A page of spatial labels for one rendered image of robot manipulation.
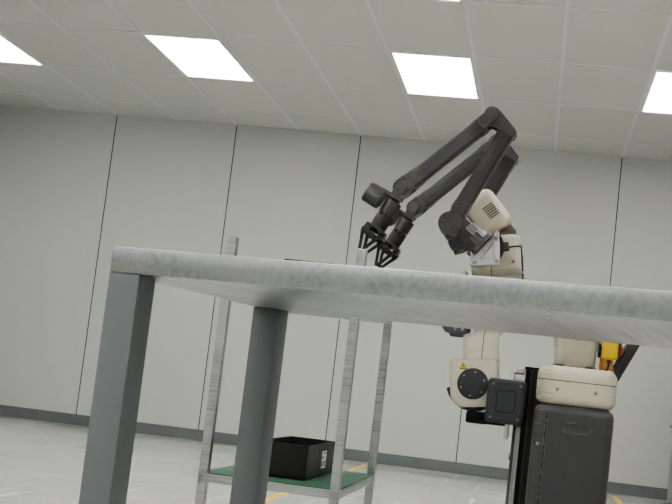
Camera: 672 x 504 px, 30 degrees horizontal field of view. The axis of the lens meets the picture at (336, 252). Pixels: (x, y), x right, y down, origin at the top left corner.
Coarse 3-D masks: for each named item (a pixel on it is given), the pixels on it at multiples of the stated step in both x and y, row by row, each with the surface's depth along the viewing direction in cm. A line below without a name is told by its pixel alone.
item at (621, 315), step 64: (128, 256) 143; (192, 256) 141; (128, 320) 142; (256, 320) 182; (384, 320) 179; (448, 320) 161; (512, 320) 147; (576, 320) 134; (640, 320) 124; (128, 384) 142; (256, 384) 180; (128, 448) 143; (256, 448) 179
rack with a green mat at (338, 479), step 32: (224, 320) 398; (352, 320) 392; (224, 352) 399; (352, 352) 390; (384, 352) 476; (352, 384) 392; (384, 384) 475; (224, 480) 392; (288, 480) 400; (320, 480) 415; (352, 480) 431
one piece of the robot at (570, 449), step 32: (608, 352) 401; (544, 384) 398; (576, 384) 396; (608, 384) 395; (544, 416) 397; (576, 416) 395; (608, 416) 394; (512, 448) 423; (544, 448) 396; (576, 448) 394; (608, 448) 393; (512, 480) 418; (544, 480) 394; (576, 480) 393
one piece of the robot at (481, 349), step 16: (512, 240) 418; (512, 256) 418; (480, 272) 421; (496, 272) 421; (512, 272) 422; (464, 336) 421; (480, 336) 419; (496, 336) 419; (464, 352) 420; (480, 352) 418; (496, 352) 418; (464, 368) 418; (480, 368) 418; (496, 368) 417; (464, 384) 418; (480, 384) 417; (464, 400) 417; (480, 400) 416
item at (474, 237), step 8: (472, 224) 411; (464, 232) 410; (472, 232) 410; (480, 232) 409; (488, 232) 406; (464, 240) 412; (472, 240) 409; (480, 240) 406; (488, 240) 409; (472, 248) 410; (480, 248) 408
